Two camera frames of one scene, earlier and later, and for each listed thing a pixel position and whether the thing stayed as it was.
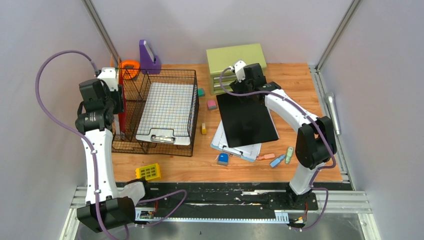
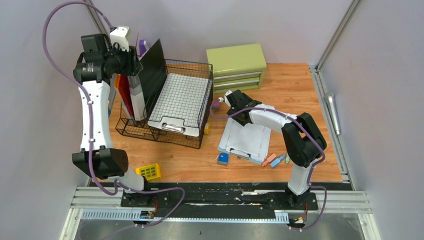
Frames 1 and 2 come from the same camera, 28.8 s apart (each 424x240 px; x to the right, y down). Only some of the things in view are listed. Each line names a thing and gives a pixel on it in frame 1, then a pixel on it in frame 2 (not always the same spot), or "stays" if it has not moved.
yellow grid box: x=150 y=172 stays
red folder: x=122 y=117 to x=124 y=88
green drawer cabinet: x=219 y=59 stays
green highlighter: x=290 y=151 stays
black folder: x=247 y=120 to x=153 y=78
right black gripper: x=238 y=87 to x=231 y=112
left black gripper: x=119 y=107 to x=134 y=66
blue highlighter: x=275 y=161 stays
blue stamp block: x=223 y=159 stays
